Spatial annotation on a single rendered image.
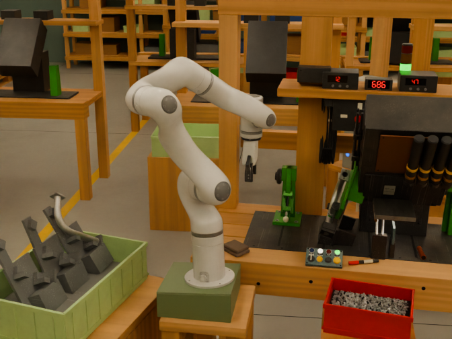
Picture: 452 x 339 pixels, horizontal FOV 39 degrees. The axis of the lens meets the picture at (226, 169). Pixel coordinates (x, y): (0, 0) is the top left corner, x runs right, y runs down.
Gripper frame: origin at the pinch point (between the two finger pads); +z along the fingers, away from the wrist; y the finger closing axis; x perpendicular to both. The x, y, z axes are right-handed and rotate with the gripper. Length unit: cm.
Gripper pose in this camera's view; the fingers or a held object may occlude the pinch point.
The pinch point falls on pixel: (250, 175)
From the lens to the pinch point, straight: 247.1
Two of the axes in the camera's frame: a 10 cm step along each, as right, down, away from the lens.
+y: -1.8, 3.1, -9.3
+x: 9.8, 0.6, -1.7
